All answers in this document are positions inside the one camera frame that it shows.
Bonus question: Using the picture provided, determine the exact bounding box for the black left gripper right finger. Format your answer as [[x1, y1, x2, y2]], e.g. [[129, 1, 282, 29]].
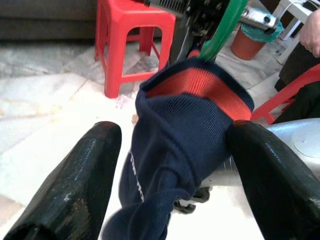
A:
[[225, 119, 320, 240]]

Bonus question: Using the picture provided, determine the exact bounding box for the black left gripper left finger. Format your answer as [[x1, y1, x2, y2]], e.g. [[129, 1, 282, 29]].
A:
[[2, 120, 123, 240]]

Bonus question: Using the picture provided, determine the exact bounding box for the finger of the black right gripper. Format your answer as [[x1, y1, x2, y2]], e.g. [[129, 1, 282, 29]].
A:
[[169, 11, 201, 66]]

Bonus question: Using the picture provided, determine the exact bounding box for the green plastic hanger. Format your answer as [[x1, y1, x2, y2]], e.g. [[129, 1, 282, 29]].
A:
[[199, 0, 249, 63]]

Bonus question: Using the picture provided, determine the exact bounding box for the navy garment orange collar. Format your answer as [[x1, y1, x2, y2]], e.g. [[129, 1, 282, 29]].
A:
[[100, 57, 255, 240]]

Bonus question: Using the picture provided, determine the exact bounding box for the person hand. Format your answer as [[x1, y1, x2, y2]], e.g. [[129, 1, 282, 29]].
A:
[[298, 9, 320, 59]]

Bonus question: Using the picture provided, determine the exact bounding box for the orange bin green liner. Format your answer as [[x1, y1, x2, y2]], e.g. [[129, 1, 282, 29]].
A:
[[230, 22, 284, 61]]

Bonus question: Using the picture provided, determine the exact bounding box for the red plastic stool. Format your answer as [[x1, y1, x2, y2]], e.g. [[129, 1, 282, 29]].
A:
[[94, 0, 176, 99]]

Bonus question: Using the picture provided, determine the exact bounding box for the red plastic chair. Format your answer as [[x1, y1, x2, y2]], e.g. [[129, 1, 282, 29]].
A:
[[249, 63, 320, 126]]

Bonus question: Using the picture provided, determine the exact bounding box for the white plastic stool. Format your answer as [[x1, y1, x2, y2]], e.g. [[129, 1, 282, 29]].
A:
[[271, 0, 320, 65]]

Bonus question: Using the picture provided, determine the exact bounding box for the brown fabric sofa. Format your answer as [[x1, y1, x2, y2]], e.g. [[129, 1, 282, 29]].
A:
[[0, 0, 101, 42]]

